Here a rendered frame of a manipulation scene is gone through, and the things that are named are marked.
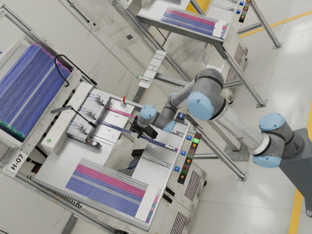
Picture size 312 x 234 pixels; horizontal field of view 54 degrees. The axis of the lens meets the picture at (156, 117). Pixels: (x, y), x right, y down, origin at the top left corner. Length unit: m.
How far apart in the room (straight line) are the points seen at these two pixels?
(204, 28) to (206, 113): 1.32
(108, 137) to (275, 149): 0.97
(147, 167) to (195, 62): 1.17
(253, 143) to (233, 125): 0.14
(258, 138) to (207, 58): 1.46
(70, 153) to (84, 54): 2.19
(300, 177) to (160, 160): 0.76
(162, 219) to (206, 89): 1.20
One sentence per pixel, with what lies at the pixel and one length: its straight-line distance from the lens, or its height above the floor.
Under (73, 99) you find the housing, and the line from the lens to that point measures 1.98.
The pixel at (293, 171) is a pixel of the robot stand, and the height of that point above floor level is 0.44.
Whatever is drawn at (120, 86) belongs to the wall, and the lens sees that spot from 4.09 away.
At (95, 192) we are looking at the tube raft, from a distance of 1.77.
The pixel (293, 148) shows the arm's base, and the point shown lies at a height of 0.60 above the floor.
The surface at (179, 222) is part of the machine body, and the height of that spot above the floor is 0.17.
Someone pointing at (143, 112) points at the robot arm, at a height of 1.12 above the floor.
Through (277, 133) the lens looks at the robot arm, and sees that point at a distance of 1.50.
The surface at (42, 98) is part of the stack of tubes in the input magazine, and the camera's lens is 1.87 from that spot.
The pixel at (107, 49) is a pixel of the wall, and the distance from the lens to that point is 4.11.
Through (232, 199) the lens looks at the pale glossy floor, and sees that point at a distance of 2.39.
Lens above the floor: 1.84
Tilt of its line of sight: 30 degrees down
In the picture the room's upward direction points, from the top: 47 degrees counter-clockwise
